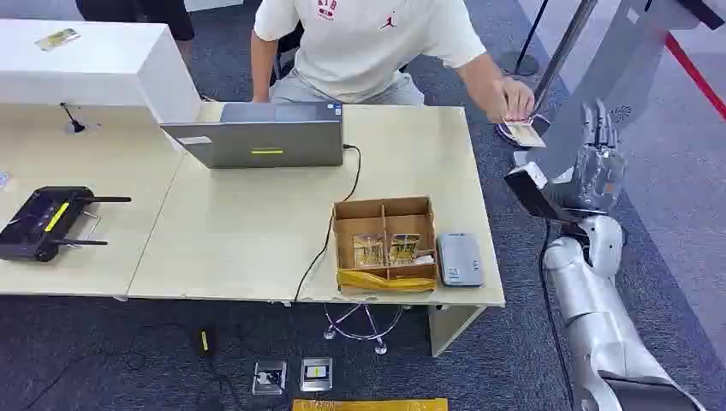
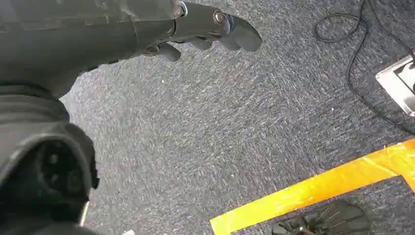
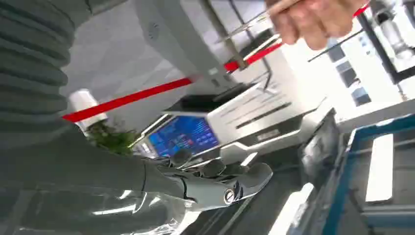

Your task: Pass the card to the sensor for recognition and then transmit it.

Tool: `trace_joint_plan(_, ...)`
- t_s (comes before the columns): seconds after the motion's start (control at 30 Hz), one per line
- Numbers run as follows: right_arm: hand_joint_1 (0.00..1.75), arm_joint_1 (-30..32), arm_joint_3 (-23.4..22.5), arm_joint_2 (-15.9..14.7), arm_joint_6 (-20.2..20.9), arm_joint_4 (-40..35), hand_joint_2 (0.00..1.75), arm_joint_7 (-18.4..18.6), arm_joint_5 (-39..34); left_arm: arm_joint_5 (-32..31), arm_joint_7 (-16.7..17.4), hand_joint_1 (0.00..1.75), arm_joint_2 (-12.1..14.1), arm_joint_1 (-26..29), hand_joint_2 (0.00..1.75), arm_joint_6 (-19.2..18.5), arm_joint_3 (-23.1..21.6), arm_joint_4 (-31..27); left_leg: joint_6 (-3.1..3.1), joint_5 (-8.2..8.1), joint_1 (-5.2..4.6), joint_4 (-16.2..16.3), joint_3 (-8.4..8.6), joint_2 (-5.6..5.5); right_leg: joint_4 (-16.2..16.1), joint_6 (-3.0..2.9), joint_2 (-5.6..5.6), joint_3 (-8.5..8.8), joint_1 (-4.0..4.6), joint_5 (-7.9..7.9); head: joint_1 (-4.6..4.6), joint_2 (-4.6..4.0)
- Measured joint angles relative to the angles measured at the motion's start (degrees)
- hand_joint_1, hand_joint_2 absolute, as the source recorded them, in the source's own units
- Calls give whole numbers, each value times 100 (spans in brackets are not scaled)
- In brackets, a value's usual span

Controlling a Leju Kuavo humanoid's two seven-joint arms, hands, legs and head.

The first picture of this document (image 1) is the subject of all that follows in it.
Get black chair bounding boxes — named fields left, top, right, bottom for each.
left=271, top=21, right=305, bottom=86

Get yellow floor strip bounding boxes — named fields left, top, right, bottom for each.
left=292, top=397, right=449, bottom=411

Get white counter block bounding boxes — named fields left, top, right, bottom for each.
left=0, top=18, right=202, bottom=125

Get black laptop cable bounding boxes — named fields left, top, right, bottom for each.
left=294, top=144, right=362, bottom=303

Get steel floor socket with plug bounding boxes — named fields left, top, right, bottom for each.
left=252, top=360, right=289, bottom=396

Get small black desk microphone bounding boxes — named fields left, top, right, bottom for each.
left=59, top=102, right=87, bottom=135

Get black floor cable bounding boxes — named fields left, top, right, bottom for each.
left=22, top=323, right=251, bottom=411

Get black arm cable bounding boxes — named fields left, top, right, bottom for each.
left=537, top=219, right=577, bottom=411

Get wooden compartment box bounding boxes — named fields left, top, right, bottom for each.
left=331, top=196, right=439, bottom=296

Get seated person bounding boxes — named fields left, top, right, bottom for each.
left=251, top=0, right=537, bottom=124

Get pale desk leg panel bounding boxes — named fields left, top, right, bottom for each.
left=428, top=305, right=488, bottom=359

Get white kiosk stand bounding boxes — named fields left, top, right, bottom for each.
left=509, top=0, right=726, bottom=197

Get grey laptop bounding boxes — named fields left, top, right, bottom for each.
left=160, top=102, right=345, bottom=170

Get black stanchion post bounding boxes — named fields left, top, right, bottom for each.
left=500, top=0, right=551, bottom=78

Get person's left hand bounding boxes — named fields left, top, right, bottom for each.
left=488, top=76, right=536, bottom=124

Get chrome stanchion post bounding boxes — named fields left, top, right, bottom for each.
left=495, top=0, right=599, bottom=150

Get pale card with red edge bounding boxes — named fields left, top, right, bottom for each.
left=502, top=117, right=547, bottom=150

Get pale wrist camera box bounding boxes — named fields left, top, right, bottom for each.
left=503, top=161, right=574, bottom=223

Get grey card reader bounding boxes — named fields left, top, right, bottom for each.
left=437, top=231, right=486, bottom=289

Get steel floor socket yellow label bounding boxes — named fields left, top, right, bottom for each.
left=300, top=357, right=334, bottom=394

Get chrome stool base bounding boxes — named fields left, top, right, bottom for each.
left=322, top=303, right=405, bottom=356

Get yellow tape strip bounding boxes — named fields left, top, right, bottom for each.
left=336, top=268, right=437, bottom=294

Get standing person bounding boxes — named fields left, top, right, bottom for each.
left=74, top=0, right=195, bottom=69

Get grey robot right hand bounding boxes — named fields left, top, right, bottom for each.
left=567, top=98, right=628, bottom=212

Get red barrier belt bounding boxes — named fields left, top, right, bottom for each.
left=664, top=33, right=726, bottom=122

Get black remote controller with antennas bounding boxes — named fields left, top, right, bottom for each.
left=0, top=186, right=133, bottom=263

